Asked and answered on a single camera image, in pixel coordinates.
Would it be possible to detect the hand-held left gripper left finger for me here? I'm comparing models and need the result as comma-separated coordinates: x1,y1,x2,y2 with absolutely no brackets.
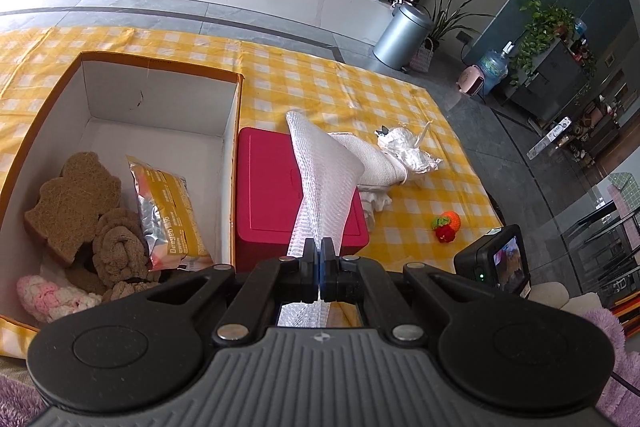
120,239,320,343

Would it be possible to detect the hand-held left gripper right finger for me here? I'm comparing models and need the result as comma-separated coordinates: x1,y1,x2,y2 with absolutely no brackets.
320,238,506,342

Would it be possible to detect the white mesh cloth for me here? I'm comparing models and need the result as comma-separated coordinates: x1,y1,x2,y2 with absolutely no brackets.
277,109,365,333

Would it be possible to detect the yellow foil snack packet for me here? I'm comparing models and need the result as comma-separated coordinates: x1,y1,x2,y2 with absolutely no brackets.
125,155,216,272

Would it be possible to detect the brown towel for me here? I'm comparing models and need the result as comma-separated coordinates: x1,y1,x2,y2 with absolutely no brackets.
65,207,162,304

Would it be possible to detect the white cardboard box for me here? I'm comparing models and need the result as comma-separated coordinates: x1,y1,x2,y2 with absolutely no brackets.
0,51,245,334

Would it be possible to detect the brown bear-shaped sponge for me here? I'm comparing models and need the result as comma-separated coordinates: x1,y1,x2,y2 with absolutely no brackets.
24,151,123,269

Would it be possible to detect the pink white crochet cloth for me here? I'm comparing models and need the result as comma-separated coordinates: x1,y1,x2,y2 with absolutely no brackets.
16,274,103,324

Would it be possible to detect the orange red crochet toy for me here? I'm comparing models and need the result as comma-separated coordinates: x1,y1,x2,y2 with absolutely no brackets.
432,212,463,244

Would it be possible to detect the cream cushion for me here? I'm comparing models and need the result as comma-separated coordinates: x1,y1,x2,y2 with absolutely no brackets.
530,279,608,315

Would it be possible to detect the white crumpled cloth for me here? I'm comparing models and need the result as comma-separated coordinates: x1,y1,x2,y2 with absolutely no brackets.
357,187,393,225

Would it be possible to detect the red square box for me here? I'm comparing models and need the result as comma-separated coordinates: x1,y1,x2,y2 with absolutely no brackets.
235,127,371,274

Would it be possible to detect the black metal shelf rack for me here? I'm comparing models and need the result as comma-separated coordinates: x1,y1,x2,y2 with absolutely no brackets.
560,199,640,308

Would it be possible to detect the cream towel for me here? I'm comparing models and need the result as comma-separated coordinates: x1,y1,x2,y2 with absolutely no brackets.
327,132,408,188

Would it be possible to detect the purple fuzzy cloth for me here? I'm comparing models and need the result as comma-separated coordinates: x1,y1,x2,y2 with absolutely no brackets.
582,307,640,427

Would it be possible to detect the white long strip device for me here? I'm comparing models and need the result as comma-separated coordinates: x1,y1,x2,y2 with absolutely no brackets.
527,117,573,160

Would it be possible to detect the white plastic bag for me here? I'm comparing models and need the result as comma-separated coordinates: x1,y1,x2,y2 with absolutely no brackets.
375,122,443,175

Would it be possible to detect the pink space heater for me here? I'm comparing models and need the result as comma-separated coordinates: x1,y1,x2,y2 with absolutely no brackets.
458,65,488,98

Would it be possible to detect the yellow checked tablecloth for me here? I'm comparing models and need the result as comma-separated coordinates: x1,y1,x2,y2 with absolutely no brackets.
0,27,503,358

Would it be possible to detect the dark grey cabinet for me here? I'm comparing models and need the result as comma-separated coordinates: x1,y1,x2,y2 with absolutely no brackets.
502,39,598,122

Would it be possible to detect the blue water jug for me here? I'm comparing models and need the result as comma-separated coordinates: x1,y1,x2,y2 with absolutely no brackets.
477,41,516,94

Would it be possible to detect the woven basket bag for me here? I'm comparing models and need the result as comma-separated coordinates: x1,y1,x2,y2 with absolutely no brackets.
410,38,435,74

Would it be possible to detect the trailing vine plant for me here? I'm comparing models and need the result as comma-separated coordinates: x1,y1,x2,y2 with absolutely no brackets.
507,0,576,85

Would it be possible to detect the grey metal trash can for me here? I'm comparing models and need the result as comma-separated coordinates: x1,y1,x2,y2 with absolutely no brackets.
372,3,435,72

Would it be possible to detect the tall leafy potted plant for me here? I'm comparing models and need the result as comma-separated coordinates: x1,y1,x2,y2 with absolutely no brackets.
422,0,496,52

